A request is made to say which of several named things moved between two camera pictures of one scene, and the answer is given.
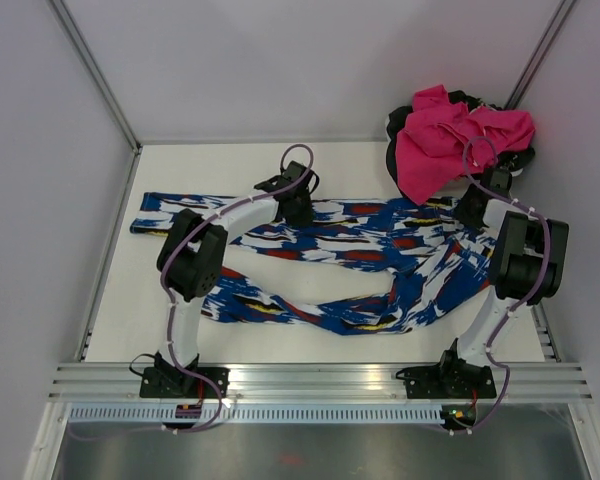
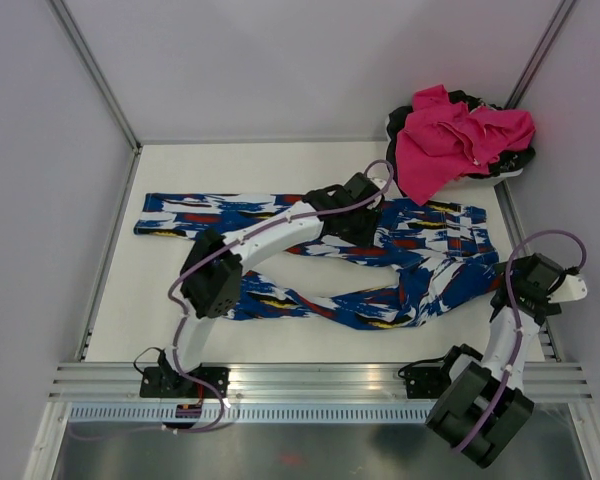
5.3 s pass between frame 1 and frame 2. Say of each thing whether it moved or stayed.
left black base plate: stayed
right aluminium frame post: stayed
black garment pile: stayed
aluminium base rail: stayed
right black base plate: stayed
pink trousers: stayed
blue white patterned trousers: moved
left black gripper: moved
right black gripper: moved
